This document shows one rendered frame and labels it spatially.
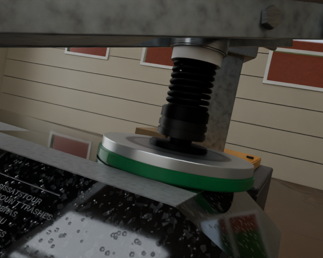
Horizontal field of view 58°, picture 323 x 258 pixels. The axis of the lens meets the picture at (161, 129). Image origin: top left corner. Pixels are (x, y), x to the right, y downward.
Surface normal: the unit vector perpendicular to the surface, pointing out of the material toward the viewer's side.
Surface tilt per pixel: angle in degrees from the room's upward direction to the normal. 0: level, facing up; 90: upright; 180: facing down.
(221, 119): 90
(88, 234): 45
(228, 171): 90
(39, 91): 90
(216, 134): 90
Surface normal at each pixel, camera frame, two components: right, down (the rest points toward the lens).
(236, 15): 0.46, 0.15
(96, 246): -0.12, -0.71
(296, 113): -0.34, -0.01
